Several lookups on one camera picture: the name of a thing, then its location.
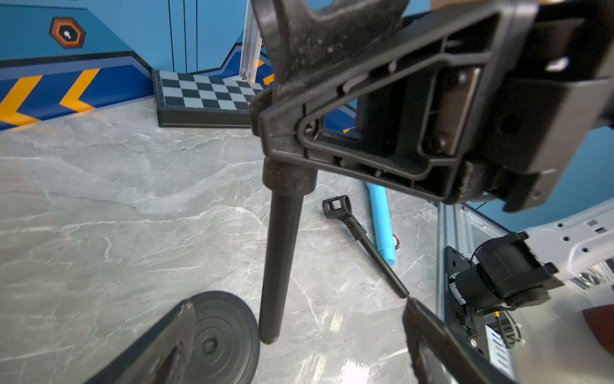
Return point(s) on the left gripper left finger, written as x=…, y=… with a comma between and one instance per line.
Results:
x=161, y=355

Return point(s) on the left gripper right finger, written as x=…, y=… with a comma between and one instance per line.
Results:
x=437, y=354

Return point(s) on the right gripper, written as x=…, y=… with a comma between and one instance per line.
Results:
x=560, y=89

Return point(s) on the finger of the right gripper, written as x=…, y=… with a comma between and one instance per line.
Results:
x=363, y=91

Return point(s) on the black round stand base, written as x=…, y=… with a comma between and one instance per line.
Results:
x=226, y=346

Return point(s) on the black mic clip pole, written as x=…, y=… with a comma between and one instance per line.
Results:
x=340, y=208
x=283, y=230

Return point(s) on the light blue tube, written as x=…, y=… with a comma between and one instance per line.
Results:
x=382, y=222

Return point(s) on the folded chess board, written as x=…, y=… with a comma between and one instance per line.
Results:
x=199, y=101

